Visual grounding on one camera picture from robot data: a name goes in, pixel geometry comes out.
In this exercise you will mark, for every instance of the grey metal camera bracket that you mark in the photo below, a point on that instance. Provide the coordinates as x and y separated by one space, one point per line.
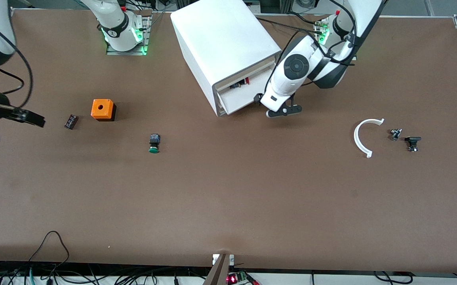
218 271

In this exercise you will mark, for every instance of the small silver black part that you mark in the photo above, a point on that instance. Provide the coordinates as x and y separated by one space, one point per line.
395 134

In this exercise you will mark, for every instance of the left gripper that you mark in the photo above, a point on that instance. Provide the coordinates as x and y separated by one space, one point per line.
257 97

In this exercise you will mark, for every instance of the white curved plastic arc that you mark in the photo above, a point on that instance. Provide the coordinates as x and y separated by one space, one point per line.
357 138

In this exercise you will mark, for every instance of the white square tray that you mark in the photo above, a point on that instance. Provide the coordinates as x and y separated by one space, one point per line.
248 97

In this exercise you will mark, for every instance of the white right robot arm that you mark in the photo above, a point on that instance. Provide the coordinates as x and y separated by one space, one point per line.
114 19

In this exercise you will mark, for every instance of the small black bracket part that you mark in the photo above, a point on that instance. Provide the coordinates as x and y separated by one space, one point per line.
412 141

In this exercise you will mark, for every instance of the green circuit board red LED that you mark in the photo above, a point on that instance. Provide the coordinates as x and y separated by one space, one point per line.
238 278

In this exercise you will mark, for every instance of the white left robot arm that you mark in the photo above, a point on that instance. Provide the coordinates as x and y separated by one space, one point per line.
298 65

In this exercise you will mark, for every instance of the small black terminal block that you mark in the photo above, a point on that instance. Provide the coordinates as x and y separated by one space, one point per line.
71 122

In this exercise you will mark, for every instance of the red push button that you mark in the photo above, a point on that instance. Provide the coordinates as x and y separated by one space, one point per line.
240 83

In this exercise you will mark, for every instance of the orange box with hole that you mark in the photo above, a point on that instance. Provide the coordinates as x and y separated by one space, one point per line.
102 109

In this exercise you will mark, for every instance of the green push button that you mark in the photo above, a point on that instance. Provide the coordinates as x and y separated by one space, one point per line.
154 143

